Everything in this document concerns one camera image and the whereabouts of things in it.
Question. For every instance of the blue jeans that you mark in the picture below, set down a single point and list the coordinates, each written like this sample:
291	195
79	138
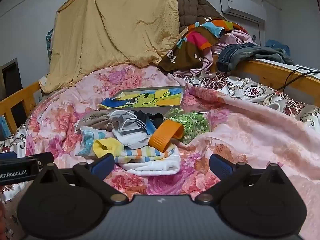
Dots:
230	55

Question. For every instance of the white air conditioner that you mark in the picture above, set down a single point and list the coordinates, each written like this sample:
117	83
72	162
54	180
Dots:
242	7

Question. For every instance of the pink garment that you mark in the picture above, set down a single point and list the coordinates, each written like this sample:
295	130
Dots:
240	37

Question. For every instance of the white sock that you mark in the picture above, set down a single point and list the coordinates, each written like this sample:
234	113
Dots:
132	138

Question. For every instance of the pink floral bedsheet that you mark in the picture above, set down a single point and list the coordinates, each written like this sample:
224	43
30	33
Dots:
250	135

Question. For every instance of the brown quilted jacket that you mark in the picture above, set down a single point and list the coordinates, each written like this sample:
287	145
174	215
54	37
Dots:
195	10

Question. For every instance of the cartoon picture board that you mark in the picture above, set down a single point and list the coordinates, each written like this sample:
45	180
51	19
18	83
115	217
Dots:
150	97

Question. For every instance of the brown colourful striped garment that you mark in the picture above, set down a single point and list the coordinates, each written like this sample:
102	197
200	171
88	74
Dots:
195	52

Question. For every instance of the grey sock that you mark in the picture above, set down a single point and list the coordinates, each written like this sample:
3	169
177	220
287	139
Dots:
95	122

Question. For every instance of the white pillow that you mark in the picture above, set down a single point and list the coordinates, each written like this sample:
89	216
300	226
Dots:
42	85

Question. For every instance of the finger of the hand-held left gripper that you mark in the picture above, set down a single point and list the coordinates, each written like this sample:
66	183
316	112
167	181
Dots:
46	158

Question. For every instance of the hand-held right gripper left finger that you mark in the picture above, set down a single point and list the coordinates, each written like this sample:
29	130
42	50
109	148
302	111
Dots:
102	165

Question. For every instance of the black sock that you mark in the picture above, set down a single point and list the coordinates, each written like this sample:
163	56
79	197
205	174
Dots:
155	120

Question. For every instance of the beige dotted blanket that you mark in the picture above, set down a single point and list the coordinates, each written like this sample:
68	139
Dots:
112	30

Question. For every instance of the teal wall poster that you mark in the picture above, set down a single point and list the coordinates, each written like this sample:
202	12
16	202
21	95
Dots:
49	42

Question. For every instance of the grey garment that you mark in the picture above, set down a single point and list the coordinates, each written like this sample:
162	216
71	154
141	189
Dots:
272	55

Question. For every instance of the white cloth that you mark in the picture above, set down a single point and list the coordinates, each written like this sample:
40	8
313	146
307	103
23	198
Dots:
155	167

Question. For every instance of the yellow striped sock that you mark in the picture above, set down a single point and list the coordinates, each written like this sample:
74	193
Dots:
140	153

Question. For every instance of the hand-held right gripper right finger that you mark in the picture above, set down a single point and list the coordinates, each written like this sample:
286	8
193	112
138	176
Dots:
221	166

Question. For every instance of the green floral cloth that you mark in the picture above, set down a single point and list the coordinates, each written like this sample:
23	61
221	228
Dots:
195	125

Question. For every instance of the white brown patterned sheet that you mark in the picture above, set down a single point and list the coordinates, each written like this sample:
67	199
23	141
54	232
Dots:
250	90

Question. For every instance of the white mattress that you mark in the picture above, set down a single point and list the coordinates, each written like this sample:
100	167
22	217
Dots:
307	68

